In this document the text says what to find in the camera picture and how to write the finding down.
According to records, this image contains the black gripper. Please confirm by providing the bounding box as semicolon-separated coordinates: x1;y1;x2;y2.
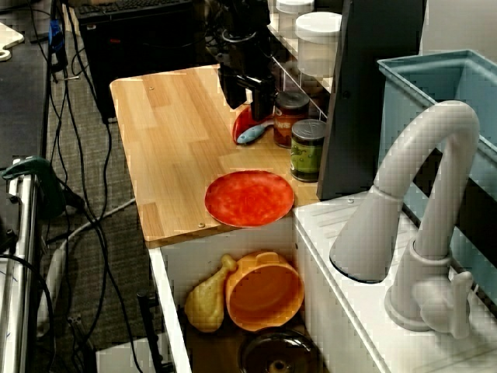
215;30;277;122

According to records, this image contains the red bowl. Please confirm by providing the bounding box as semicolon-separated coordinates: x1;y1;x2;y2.
232;103;273;141

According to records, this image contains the black tiled backsplash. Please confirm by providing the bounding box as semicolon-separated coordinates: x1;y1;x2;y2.
267;34;331;121

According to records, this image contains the red beans can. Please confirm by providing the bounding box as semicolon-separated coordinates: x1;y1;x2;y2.
273;92;311;149

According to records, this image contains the cream shelf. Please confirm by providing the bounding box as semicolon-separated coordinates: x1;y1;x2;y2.
267;15;335;94

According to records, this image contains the green peas can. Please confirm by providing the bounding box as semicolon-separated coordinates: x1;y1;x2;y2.
290;118;327;183

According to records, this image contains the large white lidded jar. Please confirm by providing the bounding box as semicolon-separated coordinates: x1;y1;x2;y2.
294;10;342;77

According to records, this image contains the medium white lidded jar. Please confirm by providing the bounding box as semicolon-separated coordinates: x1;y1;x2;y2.
274;0;315;28

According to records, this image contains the wooden countertop board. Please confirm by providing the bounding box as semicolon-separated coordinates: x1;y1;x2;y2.
109;64;331;249

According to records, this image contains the red round plate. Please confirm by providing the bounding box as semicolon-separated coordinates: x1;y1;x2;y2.
204;169;295;228

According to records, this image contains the dark grey upright panel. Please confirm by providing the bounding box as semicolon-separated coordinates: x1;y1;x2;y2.
316;0;427;201

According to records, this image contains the black computer tower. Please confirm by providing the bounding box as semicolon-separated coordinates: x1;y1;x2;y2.
75;3;218;124

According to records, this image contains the blue plastic bin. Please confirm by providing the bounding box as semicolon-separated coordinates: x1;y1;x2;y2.
377;48;497;308

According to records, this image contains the black keyboard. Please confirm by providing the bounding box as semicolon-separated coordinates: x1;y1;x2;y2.
75;2;195;19

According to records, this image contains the grey toy faucet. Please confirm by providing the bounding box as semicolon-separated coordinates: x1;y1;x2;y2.
328;99;481;338

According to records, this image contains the orange toy bowl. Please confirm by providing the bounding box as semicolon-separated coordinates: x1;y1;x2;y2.
224;251;305;333

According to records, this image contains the yellow toy chicken drumstick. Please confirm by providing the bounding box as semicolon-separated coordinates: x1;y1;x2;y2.
184;254;238;333

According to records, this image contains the green clamp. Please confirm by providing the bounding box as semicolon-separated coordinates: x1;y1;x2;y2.
2;155;68;218

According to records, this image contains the white cutting board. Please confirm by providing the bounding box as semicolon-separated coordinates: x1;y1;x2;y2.
0;21;25;63

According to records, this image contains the black pot lid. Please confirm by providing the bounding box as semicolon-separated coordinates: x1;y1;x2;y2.
238;329;323;373

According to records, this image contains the white toy kitchen body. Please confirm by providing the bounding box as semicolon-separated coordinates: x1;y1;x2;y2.
96;190;497;373

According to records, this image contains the white power strip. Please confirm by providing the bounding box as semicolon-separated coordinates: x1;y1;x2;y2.
36;239;69;337

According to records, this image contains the black cable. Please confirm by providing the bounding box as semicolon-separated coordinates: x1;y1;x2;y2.
29;0;109;273
0;252;57;373
64;0;144;373

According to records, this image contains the white cable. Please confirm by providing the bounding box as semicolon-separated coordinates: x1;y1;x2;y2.
64;197;137;244

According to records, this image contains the blue cable connector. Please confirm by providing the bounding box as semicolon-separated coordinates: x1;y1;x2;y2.
49;19;65;54

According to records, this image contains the black oven handle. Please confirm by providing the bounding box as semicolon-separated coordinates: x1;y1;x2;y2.
136;291;165;373

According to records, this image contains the metal frame rail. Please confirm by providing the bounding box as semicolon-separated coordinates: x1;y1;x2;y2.
0;159;40;373

